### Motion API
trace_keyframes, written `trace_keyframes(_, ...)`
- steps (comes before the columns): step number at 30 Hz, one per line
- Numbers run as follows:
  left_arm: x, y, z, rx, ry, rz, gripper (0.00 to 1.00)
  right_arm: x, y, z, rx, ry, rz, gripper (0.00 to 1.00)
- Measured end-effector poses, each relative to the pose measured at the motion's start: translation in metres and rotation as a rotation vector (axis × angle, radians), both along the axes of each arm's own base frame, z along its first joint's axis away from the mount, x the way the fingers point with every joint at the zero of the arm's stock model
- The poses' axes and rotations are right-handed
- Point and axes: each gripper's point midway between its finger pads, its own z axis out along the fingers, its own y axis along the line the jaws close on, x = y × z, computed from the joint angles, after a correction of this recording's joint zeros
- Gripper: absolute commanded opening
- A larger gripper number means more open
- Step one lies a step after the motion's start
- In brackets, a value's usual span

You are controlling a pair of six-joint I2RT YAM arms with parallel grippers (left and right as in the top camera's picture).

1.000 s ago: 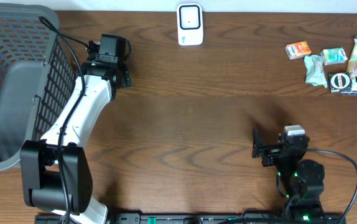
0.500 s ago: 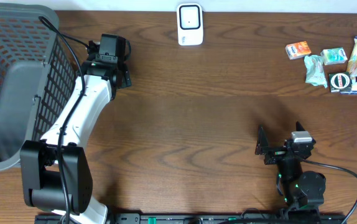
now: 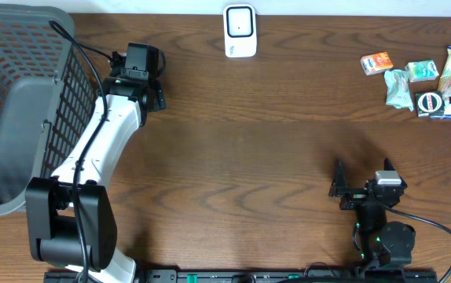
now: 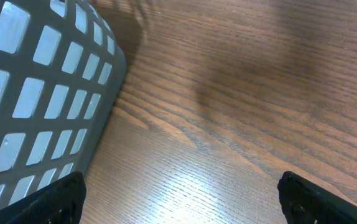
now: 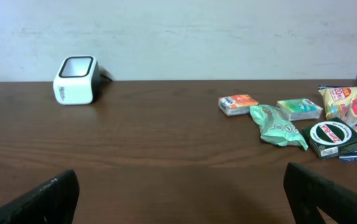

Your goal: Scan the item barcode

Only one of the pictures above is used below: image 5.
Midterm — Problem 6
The dark green round-label box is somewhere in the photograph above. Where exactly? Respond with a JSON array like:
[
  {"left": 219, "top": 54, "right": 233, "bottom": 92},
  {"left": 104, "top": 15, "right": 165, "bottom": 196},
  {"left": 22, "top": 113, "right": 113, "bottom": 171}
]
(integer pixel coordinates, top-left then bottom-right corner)
[{"left": 302, "top": 118, "right": 357, "bottom": 160}]

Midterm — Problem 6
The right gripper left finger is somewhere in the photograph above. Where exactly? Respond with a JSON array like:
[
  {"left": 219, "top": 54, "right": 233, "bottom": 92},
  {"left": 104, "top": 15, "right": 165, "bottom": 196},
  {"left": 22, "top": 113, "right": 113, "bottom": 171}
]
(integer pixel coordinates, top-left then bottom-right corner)
[{"left": 0, "top": 169, "right": 80, "bottom": 224}]

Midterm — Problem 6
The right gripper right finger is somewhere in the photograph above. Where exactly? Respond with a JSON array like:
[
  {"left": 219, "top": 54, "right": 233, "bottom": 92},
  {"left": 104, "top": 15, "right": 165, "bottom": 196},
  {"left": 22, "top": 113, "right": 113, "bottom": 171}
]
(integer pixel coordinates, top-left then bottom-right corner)
[{"left": 284, "top": 162, "right": 357, "bottom": 223}]

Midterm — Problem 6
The white barcode scanner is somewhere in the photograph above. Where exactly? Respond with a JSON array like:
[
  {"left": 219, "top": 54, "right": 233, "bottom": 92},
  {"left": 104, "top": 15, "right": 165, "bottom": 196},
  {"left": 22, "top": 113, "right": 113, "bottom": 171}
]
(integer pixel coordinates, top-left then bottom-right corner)
[{"left": 53, "top": 55, "right": 112, "bottom": 105}]

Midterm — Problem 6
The teal wet wipes pack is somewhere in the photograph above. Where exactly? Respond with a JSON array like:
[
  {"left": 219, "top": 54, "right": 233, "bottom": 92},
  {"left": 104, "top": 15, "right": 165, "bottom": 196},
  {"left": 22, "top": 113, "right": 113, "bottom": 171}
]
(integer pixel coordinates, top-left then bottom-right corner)
[{"left": 249, "top": 105, "right": 308, "bottom": 151}]

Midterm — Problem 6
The orange tissue pack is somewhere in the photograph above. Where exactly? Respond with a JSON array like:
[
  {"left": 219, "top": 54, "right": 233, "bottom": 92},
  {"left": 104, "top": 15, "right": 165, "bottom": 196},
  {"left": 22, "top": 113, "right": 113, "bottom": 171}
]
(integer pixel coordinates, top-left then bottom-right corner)
[{"left": 218, "top": 95, "right": 259, "bottom": 116}]

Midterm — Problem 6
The teal tissue pack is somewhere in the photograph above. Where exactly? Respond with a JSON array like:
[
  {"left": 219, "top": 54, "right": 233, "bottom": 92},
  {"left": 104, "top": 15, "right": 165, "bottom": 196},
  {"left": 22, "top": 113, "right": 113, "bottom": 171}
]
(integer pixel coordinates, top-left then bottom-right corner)
[{"left": 277, "top": 98, "right": 323, "bottom": 121}]

